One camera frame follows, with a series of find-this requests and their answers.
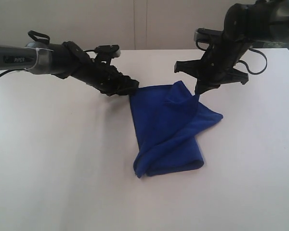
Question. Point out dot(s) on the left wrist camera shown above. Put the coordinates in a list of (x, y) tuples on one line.
[(107, 52)]

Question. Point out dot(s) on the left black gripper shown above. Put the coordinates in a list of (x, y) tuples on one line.
[(106, 78)]

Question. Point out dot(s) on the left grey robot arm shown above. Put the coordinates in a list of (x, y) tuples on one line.
[(69, 60)]

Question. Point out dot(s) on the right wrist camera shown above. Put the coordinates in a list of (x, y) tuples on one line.
[(206, 35)]

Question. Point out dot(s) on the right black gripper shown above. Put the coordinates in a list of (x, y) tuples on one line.
[(216, 66)]

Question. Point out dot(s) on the blue towel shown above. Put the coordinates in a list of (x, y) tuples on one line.
[(167, 119)]

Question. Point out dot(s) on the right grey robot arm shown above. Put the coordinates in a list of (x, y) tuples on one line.
[(244, 25)]

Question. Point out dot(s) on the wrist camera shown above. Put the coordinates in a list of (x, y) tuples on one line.
[(206, 35), (107, 52)]

